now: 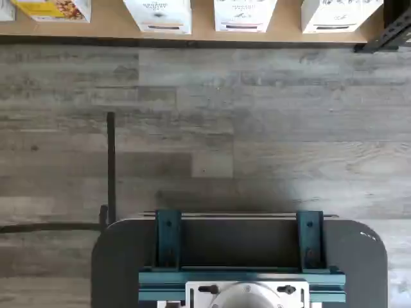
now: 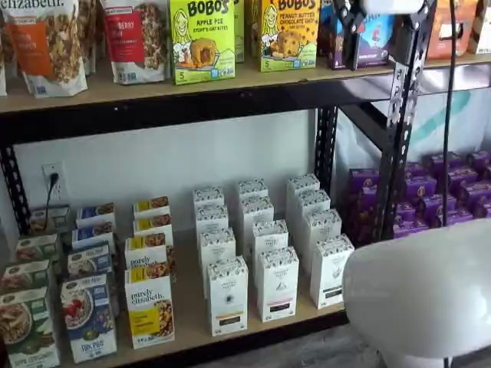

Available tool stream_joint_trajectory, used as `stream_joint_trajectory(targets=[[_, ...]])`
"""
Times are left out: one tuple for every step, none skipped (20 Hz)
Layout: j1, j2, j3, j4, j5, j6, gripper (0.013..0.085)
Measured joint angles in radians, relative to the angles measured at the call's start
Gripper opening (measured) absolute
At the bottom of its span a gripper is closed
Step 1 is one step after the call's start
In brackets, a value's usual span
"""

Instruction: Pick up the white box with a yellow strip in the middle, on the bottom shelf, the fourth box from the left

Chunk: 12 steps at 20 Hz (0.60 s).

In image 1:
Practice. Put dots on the grey xArm robot arm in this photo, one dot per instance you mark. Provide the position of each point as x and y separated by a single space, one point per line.
244 296

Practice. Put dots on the white box pink strip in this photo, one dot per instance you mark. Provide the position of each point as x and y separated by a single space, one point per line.
244 16

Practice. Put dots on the white box orange strip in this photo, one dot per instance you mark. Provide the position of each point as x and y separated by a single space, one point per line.
160 16

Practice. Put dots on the brown shelf board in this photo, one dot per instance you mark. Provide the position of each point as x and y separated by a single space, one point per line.
106 30

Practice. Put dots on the white box grey strip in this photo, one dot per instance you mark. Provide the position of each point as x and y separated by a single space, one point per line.
337 16

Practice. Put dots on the yellow granola box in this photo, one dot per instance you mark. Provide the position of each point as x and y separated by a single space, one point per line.
54 9

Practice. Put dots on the plain white box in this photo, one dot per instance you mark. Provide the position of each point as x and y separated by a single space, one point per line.
6 9

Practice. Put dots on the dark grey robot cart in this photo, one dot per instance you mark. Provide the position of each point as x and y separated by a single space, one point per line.
122 256

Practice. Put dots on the white mounting plate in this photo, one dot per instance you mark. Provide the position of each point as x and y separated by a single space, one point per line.
196 292

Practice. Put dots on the teal metal frame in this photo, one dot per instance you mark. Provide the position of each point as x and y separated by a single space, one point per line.
167 240

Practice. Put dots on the black metal shelf post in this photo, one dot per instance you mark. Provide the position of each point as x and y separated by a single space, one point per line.
391 32

